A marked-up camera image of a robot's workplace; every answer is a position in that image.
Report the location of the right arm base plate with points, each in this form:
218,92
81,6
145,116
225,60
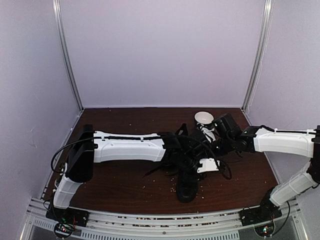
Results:
256,215

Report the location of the right controller board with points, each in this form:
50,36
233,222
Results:
265,230

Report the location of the black canvas shoe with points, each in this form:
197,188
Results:
186,186
167,163

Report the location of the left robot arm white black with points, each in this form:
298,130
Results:
191,154

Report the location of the front aluminium rail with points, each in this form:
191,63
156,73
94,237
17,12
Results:
103,225

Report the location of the left controller board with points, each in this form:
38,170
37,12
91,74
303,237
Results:
63,230

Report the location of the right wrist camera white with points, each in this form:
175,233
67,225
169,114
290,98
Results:
208,133

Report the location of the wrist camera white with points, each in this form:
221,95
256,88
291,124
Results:
208,133
208,165

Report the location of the left aluminium frame post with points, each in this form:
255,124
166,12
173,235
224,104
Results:
65,53

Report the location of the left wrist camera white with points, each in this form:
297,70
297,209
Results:
208,165

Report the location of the aluminium frame post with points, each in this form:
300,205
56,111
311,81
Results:
65,53
262,41

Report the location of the right aluminium frame post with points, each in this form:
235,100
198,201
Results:
262,41

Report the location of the black white round bowl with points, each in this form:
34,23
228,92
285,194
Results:
204,119

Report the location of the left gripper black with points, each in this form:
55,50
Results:
190,177

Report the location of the controller board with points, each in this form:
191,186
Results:
265,230
63,230

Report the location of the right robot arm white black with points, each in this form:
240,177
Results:
260,139

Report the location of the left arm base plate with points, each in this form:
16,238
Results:
72,216

